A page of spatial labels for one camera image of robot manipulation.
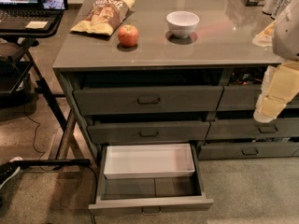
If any black laptop stand cart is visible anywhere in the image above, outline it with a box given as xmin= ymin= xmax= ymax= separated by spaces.
xmin=0 ymin=9 xmax=92 ymax=170

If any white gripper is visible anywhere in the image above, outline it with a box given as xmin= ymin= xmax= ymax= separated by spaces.
xmin=253 ymin=61 xmax=299 ymax=123

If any grey counter cabinet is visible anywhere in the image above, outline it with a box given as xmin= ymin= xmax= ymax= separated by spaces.
xmin=53 ymin=0 xmax=299 ymax=157

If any black smartphone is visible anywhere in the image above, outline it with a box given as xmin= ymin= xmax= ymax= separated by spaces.
xmin=38 ymin=0 xmax=68 ymax=10

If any black cable on floor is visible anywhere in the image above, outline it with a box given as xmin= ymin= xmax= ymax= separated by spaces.
xmin=22 ymin=103 xmax=98 ymax=224

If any white plastic tray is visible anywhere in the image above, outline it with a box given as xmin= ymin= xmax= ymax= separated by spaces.
xmin=104 ymin=144 xmax=195 ymax=179

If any white bowl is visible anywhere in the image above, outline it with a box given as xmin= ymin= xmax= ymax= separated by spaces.
xmin=166 ymin=11 xmax=200 ymax=38

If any grey drawer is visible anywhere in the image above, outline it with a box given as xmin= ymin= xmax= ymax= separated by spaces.
xmin=87 ymin=120 xmax=209 ymax=144
xmin=206 ymin=118 xmax=299 ymax=140
xmin=217 ymin=84 xmax=299 ymax=112
xmin=73 ymin=86 xmax=222 ymax=115
xmin=198 ymin=142 xmax=299 ymax=160
xmin=89 ymin=143 xmax=213 ymax=216

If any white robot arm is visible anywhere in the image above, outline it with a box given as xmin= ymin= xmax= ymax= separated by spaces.
xmin=253 ymin=0 xmax=299 ymax=123

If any yellow chip bag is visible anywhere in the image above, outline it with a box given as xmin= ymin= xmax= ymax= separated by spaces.
xmin=71 ymin=0 xmax=135 ymax=35

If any red apple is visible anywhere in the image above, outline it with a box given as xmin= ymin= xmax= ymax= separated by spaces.
xmin=118 ymin=25 xmax=139 ymax=48

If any black and white shoe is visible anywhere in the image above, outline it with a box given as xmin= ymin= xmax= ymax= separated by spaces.
xmin=0 ymin=157 xmax=22 ymax=189

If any black laptop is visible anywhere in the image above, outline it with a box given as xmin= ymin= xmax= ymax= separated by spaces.
xmin=0 ymin=0 xmax=63 ymax=34

